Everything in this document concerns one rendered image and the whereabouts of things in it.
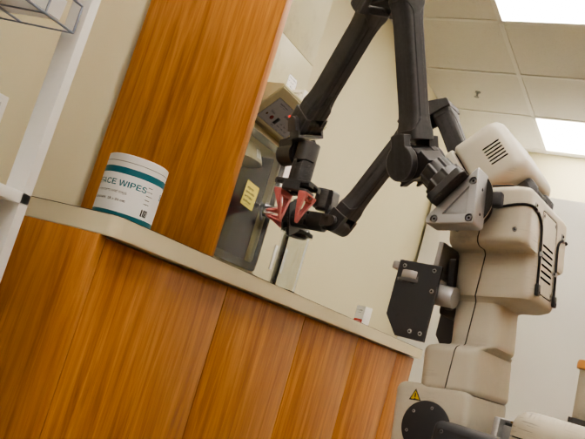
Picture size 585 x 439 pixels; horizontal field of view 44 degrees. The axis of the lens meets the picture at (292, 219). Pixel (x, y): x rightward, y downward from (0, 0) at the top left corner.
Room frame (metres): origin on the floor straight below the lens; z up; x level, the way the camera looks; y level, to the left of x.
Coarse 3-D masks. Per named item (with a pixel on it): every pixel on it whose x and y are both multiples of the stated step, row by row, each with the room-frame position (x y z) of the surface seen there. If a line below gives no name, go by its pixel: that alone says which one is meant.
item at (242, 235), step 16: (256, 144) 2.15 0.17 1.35; (272, 144) 2.22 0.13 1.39; (256, 160) 2.17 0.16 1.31; (272, 160) 2.25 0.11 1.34; (240, 176) 2.12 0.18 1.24; (256, 176) 2.19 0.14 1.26; (272, 176) 2.27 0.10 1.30; (240, 192) 2.14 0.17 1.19; (272, 192) 2.30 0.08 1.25; (240, 208) 2.16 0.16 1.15; (256, 208) 2.24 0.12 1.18; (224, 224) 2.11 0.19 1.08; (240, 224) 2.19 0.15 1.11; (256, 224) 2.26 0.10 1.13; (224, 240) 2.13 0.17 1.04; (240, 240) 2.21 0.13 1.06; (256, 240) 2.29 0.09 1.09; (224, 256) 2.16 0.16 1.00; (240, 256) 2.23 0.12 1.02; (256, 256) 2.31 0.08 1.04
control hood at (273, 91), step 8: (272, 88) 2.02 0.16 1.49; (280, 88) 2.01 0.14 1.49; (288, 88) 2.02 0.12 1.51; (264, 96) 2.03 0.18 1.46; (272, 96) 2.02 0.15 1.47; (280, 96) 2.04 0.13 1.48; (288, 96) 2.05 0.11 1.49; (296, 96) 2.07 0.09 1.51; (264, 104) 2.04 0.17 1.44; (288, 104) 2.08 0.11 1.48; (296, 104) 2.10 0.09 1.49; (256, 120) 2.11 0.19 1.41; (264, 128) 2.17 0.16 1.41; (272, 136) 2.22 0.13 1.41; (280, 136) 2.22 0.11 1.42; (288, 136) 2.23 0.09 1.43
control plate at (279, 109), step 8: (272, 104) 2.05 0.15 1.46; (280, 104) 2.07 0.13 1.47; (264, 112) 2.07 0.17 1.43; (272, 112) 2.09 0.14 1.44; (280, 112) 2.11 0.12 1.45; (288, 112) 2.12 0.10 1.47; (264, 120) 2.11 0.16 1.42; (272, 120) 2.13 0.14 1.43; (280, 120) 2.14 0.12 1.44; (272, 128) 2.16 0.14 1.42; (280, 128) 2.18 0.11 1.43
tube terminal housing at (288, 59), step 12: (288, 48) 2.18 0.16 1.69; (276, 60) 2.14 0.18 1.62; (288, 60) 2.20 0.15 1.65; (300, 60) 2.26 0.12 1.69; (276, 72) 2.16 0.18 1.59; (288, 72) 2.22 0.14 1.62; (300, 72) 2.28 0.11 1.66; (300, 84) 2.30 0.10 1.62; (264, 132) 2.19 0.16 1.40; (276, 144) 2.26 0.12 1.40
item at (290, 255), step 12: (288, 240) 2.33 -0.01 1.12; (300, 240) 2.33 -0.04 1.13; (288, 252) 2.33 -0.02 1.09; (300, 252) 2.34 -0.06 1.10; (276, 264) 2.35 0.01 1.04; (288, 264) 2.33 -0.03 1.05; (300, 264) 2.35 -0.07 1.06; (276, 276) 2.34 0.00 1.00; (288, 276) 2.33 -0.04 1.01; (288, 288) 2.34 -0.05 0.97
